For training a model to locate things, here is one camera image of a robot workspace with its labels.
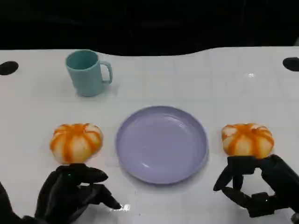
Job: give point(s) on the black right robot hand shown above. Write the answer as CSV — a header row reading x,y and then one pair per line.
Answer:
x,y
282,184

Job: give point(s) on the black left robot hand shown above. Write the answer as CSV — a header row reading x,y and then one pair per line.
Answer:
x,y
60,196

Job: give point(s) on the pale green mug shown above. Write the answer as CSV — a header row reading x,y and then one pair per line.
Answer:
x,y
86,79

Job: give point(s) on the lilac plate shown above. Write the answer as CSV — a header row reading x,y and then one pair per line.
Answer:
x,y
161,144

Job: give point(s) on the orange and white bread roll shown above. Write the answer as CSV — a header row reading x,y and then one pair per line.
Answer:
x,y
245,140
74,142

